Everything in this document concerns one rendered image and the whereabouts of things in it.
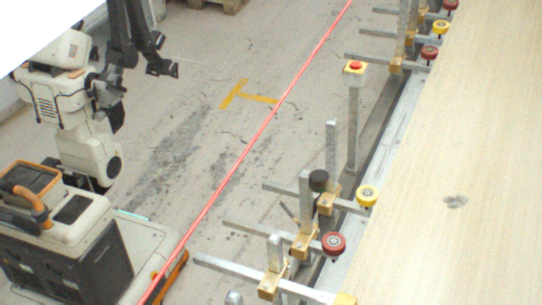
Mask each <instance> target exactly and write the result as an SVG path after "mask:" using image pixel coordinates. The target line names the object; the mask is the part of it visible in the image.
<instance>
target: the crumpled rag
mask: <svg viewBox="0 0 542 305"><path fill-rule="evenodd" d="M442 202H446V203H447V206H446V207H447V208H453V209H456V208H461V207H462V206H465V205H467V202H468V197H466V196H464V197H462V196H460V195H455V196H454V197H449V196H444V198H442Z"/></svg>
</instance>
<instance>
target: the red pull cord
mask: <svg viewBox="0 0 542 305"><path fill-rule="evenodd" d="M352 1H353V0H350V1H349V2H347V4H346V5H345V7H344V8H343V10H342V11H341V13H340V14H339V16H337V17H336V20H335V22H334V23H333V24H332V25H331V26H330V29H329V31H327V32H326V34H325V35H324V37H323V39H322V41H321V42H320V43H319V44H318V45H317V46H316V47H315V50H314V51H313V53H312V54H311V56H310V57H309V59H308V60H307V62H306V63H304V65H303V66H302V68H301V70H300V72H299V73H298V75H297V76H296V77H295V78H294V80H293V81H292V83H291V84H290V86H289V87H288V89H287V90H286V92H284V94H283V96H282V97H281V99H280V100H279V101H278V102H277V105H276V106H275V108H273V110H272V111H271V112H270V114H269V115H268V117H267V119H266V120H265V121H264V123H263V124H262V125H261V126H260V129H259V130H258V132H257V133H256V135H255V136H254V137H253V139H252V141H250V142H249V144H248V145H247V147H246V149H245V151H244V152H243V153H242V154H241V156H240V157H239V158H238V159H237V160H236V163H235V165H234V166H233V168H232V169H231V170H230V172H228V174H227V175H226V177H225V178H224V180H223V181H222V183H221V185H220V187H219V188H218V189H217V190H216V191H215V192H214V194H213V196H212V198H211V199H210V200H209V202H208V203H207V204H206V205H205V208H204V209H203V210H202V211H201V213H200V214H199V216H198V217H197V219H196V220H195V221H194V223H193V224H192V226H191V227H190V229H189V230H188V232H187V233H186V235H184V237H183V238H182V240H181V242H180V244H179V245H178V246H177V247H176V248H175V250H174V251H173V253H172V254H171V256H170V257H169V259H168V261H167V263H165V264H164V266H163V267H162V268H161V269H160V272H159V273H158V275H157V277H156V278H154V279H153V282H152V283H151V284H150V286H149V287H148V288H147V291H145V293H144V294H143V296H142V297H141V299H140V301H139V302H138V303H137V305H142V304H143V303H144V302H145V300H147V298H148V297H149V295H150V294H151V292H152V289H153V288H154V287H156V285H157V284H158V282H159V280H160V279H161V277H162V276H163V274H164V273H166V270H167V269H168V267H169V265H170V264H171V263H172V262H173V261H174V258H176V256H177V255H178V253H179V252H180V249H181V248H182V247H183V246H184V244H185V243H186V242H187V241H188V238H189V237H190V235H191V233H192V232H193V231H194V229H195V228H196V227H197V226H198V224H199V223H200V221H201V220H202V217H203V216H204V214H205V213H206V212H207V211H208V210H209V209H210V206H211V205H212V204H213V202H214V200H215V199H216V197H218V195H219V193H220V192H221V191H222V190H223V188H224V186H225V185H226V182H227V181H228V180H229V179H230V178H231V176H232V175H233V174H234V172H235V170H236V168H237V167H238V165H239V164H241V162H242V160H243V158H244V157H245V156H246V154H247V153H248V152H249V149H250V148H252V146H253V144H254V143H255V141H256V140H257V138H258V137H259V135H260V134H261V132H262V131H263V130H264V129H265V126H266V125H267V123H268V122H269V121H270V120H271V118H272V117H273V114H275V112H276V111H277V110H278V108H279V106H280V105H281V103H282V102H283V100H284V99H285V98H286V97H287V96H288V94H289V92H290V90H291V88H292V87H293V86H294V85H295V83H296V82H297V81H298V79H299V78H300V76H301V74H302V73H303V70H304V69H305V68H306V67H307V66H308V65H309V64H310V62H311V61H312V58H313V56H314V55H315V54H316V52H318V50H319V48H320V47H321V46H322V44H323V43H324V41H325V40H326V37H327V36H329V34H330V32H331V31H332V30H333V29H334V27H335V25H336V23H337V22H338V21H339V20H340V17H341V16H342V14H343V13H344V12H345V11H346V9H347V7H349V5H350V4H351V2H352Z"/></svg>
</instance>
